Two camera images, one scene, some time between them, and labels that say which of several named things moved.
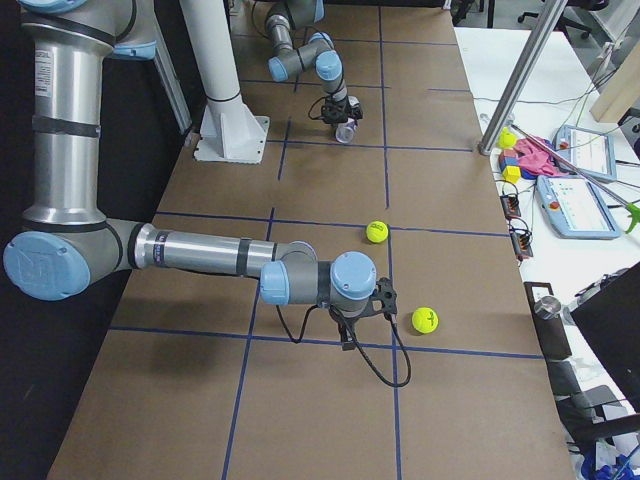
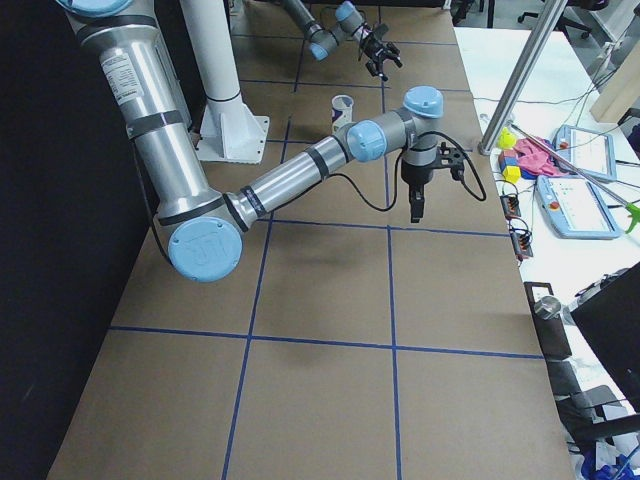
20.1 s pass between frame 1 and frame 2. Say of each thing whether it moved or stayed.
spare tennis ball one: stayed
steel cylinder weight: stayed
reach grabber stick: stayed
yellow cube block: stayed
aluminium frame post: stayed
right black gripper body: moved
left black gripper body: moved
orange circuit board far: stayed
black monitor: stayed
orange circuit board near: stayed
